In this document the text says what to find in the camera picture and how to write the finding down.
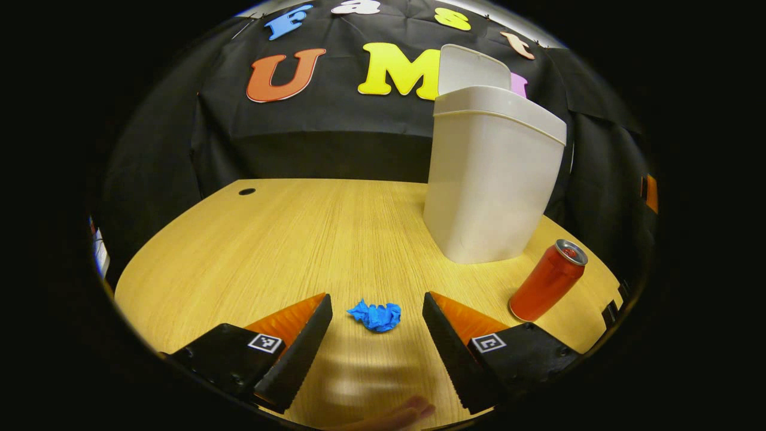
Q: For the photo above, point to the red pop can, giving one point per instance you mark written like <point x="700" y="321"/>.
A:
<point x="544" y="284"/>

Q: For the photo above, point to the blue paper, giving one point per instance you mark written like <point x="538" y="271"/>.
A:
<point x="377" y="316"/>

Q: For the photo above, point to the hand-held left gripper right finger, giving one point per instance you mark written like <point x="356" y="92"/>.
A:
<point x="452" y="353"/>

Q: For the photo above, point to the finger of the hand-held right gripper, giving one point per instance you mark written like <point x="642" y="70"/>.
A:
<point x="651" y="193"/>

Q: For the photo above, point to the black backdrop cloth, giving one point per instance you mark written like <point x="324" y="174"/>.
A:
<point x="335" y="137"/>

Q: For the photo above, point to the small black clip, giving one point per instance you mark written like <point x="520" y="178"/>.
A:
<point x="610" y="313"/>
<point x="624" y="290"/>

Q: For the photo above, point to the white desktop garbage bin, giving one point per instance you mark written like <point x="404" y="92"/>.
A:
<point x="491" y="179"/>

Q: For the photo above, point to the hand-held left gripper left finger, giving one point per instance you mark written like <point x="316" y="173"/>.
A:
<point x="305" y="353"/>

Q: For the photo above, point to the wooden desktop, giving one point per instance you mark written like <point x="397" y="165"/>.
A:
<point x="269" y="251"/>

